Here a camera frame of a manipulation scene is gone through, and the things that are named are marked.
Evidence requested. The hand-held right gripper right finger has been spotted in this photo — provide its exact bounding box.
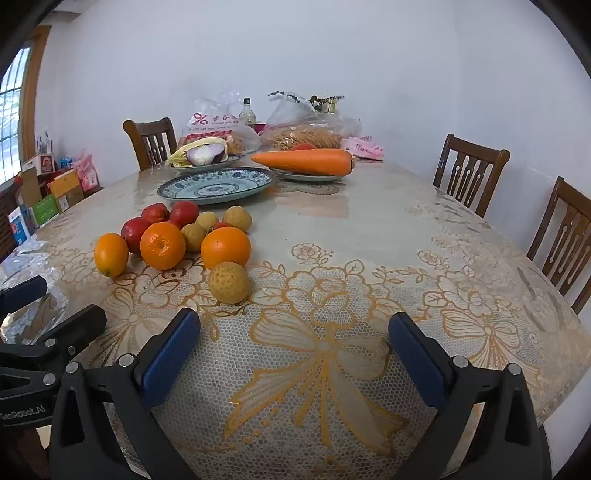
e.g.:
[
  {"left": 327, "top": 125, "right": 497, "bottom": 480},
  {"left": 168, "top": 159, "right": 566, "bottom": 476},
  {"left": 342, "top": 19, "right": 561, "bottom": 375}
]
[{"left": 388, "top": 311, "right": 552, "bottom": 480}]

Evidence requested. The clear plastic wrap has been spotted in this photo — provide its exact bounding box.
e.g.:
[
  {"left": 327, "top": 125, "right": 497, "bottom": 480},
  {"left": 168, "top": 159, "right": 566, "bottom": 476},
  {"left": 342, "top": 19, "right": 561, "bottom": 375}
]
[{"left": 0, "top": 286, "right": 70, "bottom": 344}]

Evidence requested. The wooden chair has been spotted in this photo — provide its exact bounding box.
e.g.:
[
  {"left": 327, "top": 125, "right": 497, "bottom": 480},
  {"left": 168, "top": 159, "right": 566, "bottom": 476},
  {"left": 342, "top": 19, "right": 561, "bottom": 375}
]
[
  {"left": 526, "top": 175, "right": 591, "bottom": 316},
  {"left": 123, "top": 117, "right": 178, "bottom": 172},
  {"left": 433, "top": 134, "right": 511, "bottom": 219}
]

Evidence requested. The red apple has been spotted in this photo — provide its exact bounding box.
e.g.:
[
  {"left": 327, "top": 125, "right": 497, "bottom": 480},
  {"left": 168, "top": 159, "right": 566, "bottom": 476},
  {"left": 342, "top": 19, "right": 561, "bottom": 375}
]
[
  {"left": 168, "top": 200, "right": 200, "bottom": 230},
  {"left": 121, "top": 218, "right": 153, "bottom": 254},
  {"left": 141, "top": 203, "right": 171, "bottom": 225}
]

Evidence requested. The pink packet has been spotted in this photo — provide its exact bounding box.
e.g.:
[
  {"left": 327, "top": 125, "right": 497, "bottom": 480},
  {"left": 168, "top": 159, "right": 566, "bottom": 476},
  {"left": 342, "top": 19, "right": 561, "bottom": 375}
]
[{"left": 342, "top": 135, "right": 385, "bottom": 161}]

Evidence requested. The dried flower sprig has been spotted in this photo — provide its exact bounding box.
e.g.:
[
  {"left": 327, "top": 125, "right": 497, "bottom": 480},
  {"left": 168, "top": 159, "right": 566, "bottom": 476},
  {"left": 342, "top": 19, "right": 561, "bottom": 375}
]
[{"left": 268, "top": 91, "right": 346, "bottom": 104}]

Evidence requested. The orange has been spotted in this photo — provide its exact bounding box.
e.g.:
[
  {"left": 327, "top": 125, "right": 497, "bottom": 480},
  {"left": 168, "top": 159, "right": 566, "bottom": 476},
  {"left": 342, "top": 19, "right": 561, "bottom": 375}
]
[
  {"left": 140, "top": 222, "right": 187, "bottom": 271},
  {"left": 93, "top": 233, "right": 129, "bottom": 278},
  {"left": 200, "top": 226, "right": 252, "bottom": 271}
]

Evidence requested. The pink plastic bag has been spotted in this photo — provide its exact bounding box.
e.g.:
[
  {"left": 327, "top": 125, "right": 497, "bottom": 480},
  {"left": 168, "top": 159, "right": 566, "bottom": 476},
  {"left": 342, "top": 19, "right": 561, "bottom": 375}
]
[{"left": 74, "top": 148, "right": 101, "bottom": 192}]

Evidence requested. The red print snack bag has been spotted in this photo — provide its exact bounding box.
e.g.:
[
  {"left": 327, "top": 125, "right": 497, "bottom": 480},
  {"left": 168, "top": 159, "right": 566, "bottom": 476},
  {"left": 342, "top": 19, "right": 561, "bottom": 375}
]
[{"left": 177, "top": 95, "right": 262, "bottom": 155}]

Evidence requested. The red white box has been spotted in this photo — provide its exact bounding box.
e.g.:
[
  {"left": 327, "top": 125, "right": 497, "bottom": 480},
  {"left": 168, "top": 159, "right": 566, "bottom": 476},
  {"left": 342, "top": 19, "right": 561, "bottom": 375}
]
[{"left": 23, "top": 154, "right": 58, "bottom": 175}]

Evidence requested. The orange cardboard box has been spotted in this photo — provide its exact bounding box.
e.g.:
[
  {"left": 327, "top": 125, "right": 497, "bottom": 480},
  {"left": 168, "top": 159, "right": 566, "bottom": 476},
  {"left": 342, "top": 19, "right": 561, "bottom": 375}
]
[{"left": 47, "top": 168, "right": 85, "bottom": 213}]

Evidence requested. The plate under cabbage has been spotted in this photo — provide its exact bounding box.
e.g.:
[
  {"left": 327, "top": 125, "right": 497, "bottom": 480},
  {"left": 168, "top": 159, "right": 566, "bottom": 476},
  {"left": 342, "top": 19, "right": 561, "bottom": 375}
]
[{"left": 168, "top": 153, "right": 244, "bottom": 172}]

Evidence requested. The blue patterned plate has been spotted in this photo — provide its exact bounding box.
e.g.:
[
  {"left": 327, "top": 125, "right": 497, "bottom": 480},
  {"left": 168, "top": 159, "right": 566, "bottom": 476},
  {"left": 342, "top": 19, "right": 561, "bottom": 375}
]
[{"left": 157, "top": 167, "right": 277, "bottom": 205}]

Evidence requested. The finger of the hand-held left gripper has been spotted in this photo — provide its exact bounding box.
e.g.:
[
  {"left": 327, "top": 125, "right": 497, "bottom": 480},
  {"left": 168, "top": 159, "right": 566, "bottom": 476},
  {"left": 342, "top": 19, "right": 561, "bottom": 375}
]
[
  {"left": 0, "top": 276, "right": 49, "bottom": 319},
  {"left": 0, "top": 304, "right": 108, "bottom": 372}
]

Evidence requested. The plate under carrot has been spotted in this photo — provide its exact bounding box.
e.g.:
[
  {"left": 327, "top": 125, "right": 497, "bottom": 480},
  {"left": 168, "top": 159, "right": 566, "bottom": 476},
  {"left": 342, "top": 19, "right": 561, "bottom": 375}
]
[{"left": 268, "top": 166, "right": 352, "bottom": 182}]

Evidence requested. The clear bag of noodles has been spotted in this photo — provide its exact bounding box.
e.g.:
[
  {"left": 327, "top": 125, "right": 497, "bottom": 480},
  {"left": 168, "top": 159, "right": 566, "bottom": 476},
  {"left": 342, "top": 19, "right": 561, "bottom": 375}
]
[{"left": 261, "top": 92, "right": 362, "bottom": 152}]

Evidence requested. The halved red onion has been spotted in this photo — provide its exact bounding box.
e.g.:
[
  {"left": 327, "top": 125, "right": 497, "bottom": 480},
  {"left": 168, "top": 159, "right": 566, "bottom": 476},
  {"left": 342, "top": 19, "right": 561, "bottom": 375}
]
[{"left": 186, "top": 142, "right": 227, "bottom": 166}]

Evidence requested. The brown cardboard box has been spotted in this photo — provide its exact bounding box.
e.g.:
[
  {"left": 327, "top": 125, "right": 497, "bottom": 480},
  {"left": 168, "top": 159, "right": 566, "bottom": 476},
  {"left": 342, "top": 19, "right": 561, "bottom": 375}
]
[{"left": 18, "top": 166, "right": 43, "bottom": 208}]

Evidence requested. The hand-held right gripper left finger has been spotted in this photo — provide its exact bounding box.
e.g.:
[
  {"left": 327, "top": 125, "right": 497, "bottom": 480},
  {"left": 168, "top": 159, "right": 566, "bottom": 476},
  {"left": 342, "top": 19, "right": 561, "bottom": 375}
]
[{"left": 48, "top": 307, "right": 204, "bottom": 480}]

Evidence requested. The large carrot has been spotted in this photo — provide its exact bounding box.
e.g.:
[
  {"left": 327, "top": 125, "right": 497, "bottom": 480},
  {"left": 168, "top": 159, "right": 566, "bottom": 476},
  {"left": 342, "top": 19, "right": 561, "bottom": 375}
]
[{"left": 250, "top": 148, "right": 356, "bottom": 177}]

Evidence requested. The green white box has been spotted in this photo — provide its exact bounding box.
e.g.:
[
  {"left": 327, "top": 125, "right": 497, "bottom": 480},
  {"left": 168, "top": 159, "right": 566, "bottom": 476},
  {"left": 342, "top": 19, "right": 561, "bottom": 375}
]
[{"left": 28, "top": 195, "right": 60, "bottom": 227}]

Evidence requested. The blue white box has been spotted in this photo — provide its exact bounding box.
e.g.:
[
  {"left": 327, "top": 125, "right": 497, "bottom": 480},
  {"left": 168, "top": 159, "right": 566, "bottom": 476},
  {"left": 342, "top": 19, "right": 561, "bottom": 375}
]
[{"left": 8, "top": 208, "right": 35, "bottom": 245}]

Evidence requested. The napa cabbage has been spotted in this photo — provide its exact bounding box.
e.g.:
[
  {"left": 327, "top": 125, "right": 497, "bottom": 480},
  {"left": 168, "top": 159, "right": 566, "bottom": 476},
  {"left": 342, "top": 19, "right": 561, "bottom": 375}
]
[{"left": 166, "top": 136, "right": 227, "bottom": 168}]

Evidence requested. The floral lace tablecloth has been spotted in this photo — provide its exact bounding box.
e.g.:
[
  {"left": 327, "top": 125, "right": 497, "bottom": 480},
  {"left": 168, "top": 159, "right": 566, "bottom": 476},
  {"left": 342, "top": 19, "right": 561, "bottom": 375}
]
[{"left": 0, "top": 154, "right": 581, "bottom": 480}]

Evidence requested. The wooden frame window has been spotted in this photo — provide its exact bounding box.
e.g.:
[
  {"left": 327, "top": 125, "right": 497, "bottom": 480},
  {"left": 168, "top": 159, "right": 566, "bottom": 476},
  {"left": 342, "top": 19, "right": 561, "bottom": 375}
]
[{"left": 0, "top": 25, "right": 51, "bottom": 185}]

